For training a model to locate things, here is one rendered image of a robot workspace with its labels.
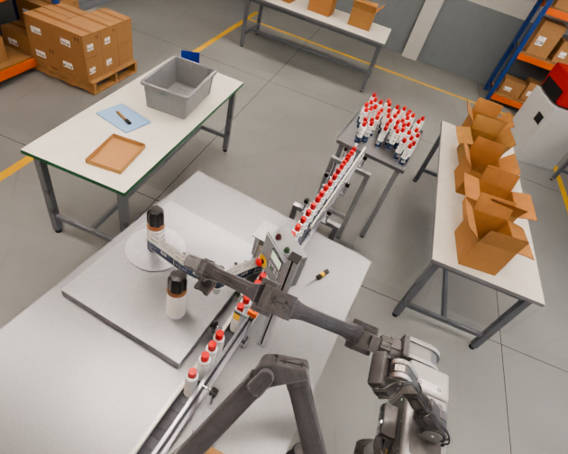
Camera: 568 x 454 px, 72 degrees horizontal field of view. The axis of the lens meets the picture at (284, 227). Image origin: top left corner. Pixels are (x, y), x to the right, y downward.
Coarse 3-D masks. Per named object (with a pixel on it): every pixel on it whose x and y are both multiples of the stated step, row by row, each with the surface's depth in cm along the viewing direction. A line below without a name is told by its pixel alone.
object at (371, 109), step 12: (372, 96) 364; (372, 108) 343; (384, 108) 365; (396, 108) 357; (360, 120) 346; (384, 120) 343; (396, 120) 345; (408, 120) 349; (420, 120) 346; (372, 132) 343; (408, 132) 328; (396, 144) 337
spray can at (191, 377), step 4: (192, 368) 151; (196, 368) 151; (188, 372) 150; (192, 372) 150; (196, 372) 150; (188, 376) 151; (192, 376) 150; (196, 376) 152; (188, 380) 152; (192, 380) 152; (196, 380) 152; (188, 384) 153; (192, 384) 153; (196, 384) 155; (184, 388) 160; (188, 388) 156; (192, 388) 156; (196, 388) 160; (184, 392) 161; (188, 392) 159; (192, 392) 159; (188, 396) 162
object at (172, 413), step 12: (300, 240) 240; (228, 336) 186; (228, 348) 182; (204, 384) 168; (180, 396) 162; (180, 408) 159; (168, 420) 155; (180, 420) 156; (156, 432) 151; (144, 444) 148; (156, 444) 149
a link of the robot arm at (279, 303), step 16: (272, 288) 121; (272, 304) 119; (288, 304) 116; (304, 304) 119; (288, 320) 116; (304, 320) 120; (320, 320) 123; (336, 320) 126; (352, 336) 130; (368, 352) 133
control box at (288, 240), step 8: (272, 232) 156; (280, 232) 157; (288, 232) 158; (272, 240) 154; (288, 240) 155; (296, 240) 156; (264, 248) 160; (280, 248) 151; (296, 248) 153; (264, 256) 162; (280, 256) 149; (288, 256) 149; (304, 256) 151; (264, 264) 163; (304, 264) 154; (280, 272) 152; (272, 280) 160; (296, 280) 161
